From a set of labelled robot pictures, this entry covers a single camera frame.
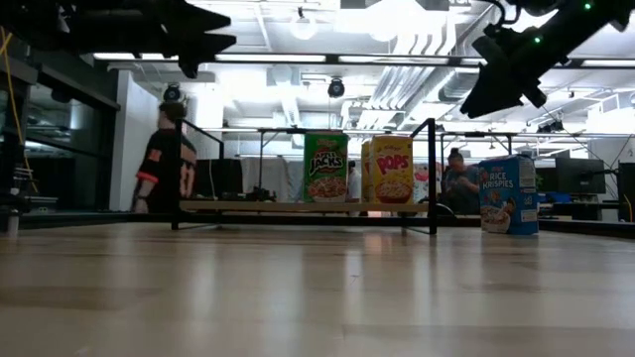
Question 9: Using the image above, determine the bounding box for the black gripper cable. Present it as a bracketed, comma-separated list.
[488, 0, 522, 27]

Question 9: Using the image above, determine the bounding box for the blue Rice Krispies cereal box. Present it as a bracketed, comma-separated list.
[477, 154, 541, 236]

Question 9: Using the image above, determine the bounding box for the person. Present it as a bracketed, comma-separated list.
[130, 100, 198, 215]
[346, 159, 363, 203]
[439, 147, 481, 215]

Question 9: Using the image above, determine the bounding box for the black metal wood shelf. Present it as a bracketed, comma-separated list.
[171, 117, 439, 236]

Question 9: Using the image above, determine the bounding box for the black background metal frame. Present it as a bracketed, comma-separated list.
[256, 127, 334, 204]

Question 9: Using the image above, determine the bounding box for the colourful poster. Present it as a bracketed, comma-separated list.
[413, 163, 431, 202]

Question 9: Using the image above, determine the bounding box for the black overhead light bar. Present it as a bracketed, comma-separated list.
[93, 52, 635, 69]

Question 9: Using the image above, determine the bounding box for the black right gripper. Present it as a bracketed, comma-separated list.
[459, 24, 570, 119]

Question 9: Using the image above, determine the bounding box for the green Apple Jacks cereal box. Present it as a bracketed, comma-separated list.
[303, 132, 350, 204]

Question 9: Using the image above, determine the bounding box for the white round ceiling lamp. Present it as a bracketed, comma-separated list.
[289, 13, 318, 42]

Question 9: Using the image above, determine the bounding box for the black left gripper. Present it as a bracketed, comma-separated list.
[128, 0, 237, 79]

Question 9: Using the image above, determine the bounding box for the dark monitor row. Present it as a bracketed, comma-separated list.
[195, 158, 244, 199]

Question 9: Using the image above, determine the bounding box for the black computer monitor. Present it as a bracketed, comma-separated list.
[617, 162, 635, 223]
[555, 157, 607, 196]

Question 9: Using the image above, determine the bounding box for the silver air duct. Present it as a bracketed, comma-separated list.
[439, 68, 480, 103]

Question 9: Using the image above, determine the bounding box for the yellow cable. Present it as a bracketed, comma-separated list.
[0, 27, 40, 195]

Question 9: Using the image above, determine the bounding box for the grey cloth cover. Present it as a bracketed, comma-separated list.
[241, 157, 305, 203]

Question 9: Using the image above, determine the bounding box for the black metal table frame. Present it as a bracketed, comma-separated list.
[19, 210, 635, 240]

